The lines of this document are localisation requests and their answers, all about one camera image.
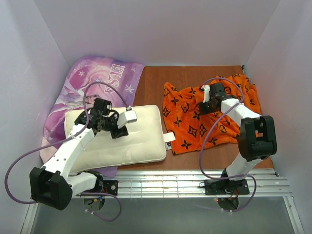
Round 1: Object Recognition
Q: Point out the purple cable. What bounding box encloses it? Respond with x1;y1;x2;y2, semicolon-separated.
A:
199;77;257;214
4;82;132;222

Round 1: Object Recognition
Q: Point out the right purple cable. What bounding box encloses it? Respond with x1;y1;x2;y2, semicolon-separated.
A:
199;77;257;214

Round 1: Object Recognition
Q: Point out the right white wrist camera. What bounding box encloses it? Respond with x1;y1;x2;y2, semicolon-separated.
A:
201;85;210;103

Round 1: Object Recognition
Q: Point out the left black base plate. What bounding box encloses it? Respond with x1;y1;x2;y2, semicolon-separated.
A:
83;180;119;195

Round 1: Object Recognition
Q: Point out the cream white pillow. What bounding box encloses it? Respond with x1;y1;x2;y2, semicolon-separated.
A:
71;105;167;173

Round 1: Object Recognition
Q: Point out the purple Elsa printed cloth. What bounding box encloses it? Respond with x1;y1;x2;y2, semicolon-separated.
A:
40;55;145;178

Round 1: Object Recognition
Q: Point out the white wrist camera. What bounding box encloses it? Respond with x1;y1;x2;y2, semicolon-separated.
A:
117;106;137;129
201;85;210;103

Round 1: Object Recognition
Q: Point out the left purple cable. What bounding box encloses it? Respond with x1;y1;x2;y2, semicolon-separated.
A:
4;82;132;222

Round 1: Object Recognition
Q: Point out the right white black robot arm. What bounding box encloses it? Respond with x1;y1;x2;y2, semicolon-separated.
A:
199;82;277;193

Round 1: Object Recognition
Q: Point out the orange black patterned pillowcase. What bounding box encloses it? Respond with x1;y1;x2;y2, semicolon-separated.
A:
162;74;261;155

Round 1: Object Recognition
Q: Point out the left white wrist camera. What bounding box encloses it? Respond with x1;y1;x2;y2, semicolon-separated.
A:
117;106;137;129

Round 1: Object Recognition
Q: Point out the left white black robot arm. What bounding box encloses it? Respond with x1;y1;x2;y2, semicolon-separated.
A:
30;98;137;210

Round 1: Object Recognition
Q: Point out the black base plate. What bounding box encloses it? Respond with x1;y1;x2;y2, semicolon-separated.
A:
83;180;119;195
198;178;250;195

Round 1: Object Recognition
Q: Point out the aluminium rail frame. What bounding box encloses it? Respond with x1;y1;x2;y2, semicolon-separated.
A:
21;169;304;234

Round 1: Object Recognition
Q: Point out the white pillow label tag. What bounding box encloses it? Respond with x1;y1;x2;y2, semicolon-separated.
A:
163;132;176;150

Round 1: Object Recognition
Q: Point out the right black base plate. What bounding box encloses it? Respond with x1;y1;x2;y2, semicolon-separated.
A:
198;178;250;195

